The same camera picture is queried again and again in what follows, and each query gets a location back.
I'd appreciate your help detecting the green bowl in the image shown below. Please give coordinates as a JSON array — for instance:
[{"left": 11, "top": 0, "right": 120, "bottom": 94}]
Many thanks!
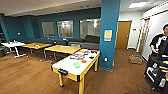
[{"left": 72, "top": 61, "right": 82, "bottom": 69}]

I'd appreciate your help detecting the person in black shirt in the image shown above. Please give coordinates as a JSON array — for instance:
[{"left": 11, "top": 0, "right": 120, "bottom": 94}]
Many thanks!
[{"left": 149, "top": 23, "right": 168, "bottom": 61}]

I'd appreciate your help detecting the dark grey sofa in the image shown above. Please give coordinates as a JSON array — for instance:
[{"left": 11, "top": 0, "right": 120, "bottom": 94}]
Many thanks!
[
  {"left": 66, "top": 34, "right": 101, "bottom": 51},
  {"left": 21, "top": 37, "right": 68, "bottom": 47}
]

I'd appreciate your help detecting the small black item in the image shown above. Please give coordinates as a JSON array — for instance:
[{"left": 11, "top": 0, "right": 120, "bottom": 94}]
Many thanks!
[{"left": 88, "top": 55, "right": 95, "bottom": 60}]

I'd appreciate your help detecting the brown cardboard box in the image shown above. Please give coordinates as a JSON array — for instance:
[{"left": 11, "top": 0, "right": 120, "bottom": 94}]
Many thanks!
[{"left": 128, "top": 54, "right": 144, "bottom": 65}]

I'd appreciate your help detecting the orange yellow item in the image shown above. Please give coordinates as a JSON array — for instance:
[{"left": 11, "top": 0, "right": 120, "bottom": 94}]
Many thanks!
[{"left": 79, "top": 49, "right": 90, "bottom": 54}]

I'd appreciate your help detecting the interior glass window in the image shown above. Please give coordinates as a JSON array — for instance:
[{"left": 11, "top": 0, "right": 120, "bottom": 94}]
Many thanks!
[
  {"left": 56, "top": 20, "right": 75, "bottom": 39},
  {"left": 79, "top": 18, "right": 102, "bottom": 39},
  {"left": 41, "top": 21, "right": 56, "bottom": 38}
]

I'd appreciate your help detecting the ceiling light panel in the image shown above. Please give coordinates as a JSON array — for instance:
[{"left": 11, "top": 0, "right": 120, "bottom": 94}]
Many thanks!
[{"left": 128, "top": 1, "right": 148, "bottom": 9}]

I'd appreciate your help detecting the white folding table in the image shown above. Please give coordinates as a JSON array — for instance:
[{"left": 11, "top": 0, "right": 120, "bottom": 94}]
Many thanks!
[{"left": 0, "top": 41, "right": 27, "bottom": 59}]

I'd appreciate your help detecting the wooden door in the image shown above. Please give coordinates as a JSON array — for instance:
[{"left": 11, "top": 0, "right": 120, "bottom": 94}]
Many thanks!
[{"left": 115, "top": 20, "right": 133, "bottom": 50}]

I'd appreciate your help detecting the black wheeled cart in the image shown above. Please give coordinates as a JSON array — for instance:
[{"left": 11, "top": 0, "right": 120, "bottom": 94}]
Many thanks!
[{"left": 144, "top": 54, "right": 168, "bottom": 93}]

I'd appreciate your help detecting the orange bowl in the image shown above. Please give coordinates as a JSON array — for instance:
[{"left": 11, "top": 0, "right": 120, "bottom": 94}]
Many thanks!
[{"left": 80, "top": 59, "right": 88, "bottom": 64}]

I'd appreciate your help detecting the red plastic item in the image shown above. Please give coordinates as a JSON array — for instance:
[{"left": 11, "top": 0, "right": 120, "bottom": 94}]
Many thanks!
[{"left": 91, "top": 49, "right": 100, "bottom": 54}]

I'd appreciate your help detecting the yellow pillar notice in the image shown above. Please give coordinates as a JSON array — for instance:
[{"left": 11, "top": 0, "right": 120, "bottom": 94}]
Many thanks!
[{"left": 103, "top": 29, "right": 113, "bottom": 42}]

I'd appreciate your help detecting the white top yellow gaming table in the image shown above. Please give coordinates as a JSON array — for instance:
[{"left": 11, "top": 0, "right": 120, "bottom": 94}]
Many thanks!
[{"left": 50, "top": 48, "right": 101, "bottom": 94}]

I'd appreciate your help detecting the light wood table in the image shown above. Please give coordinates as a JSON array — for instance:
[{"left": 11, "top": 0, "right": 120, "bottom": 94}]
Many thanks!
[
  {"left": 20, "top": 42, "right": 53, "bottom": 55},
  {"left": 44, "top": 44, "right": 82, "bottom": 62}
]

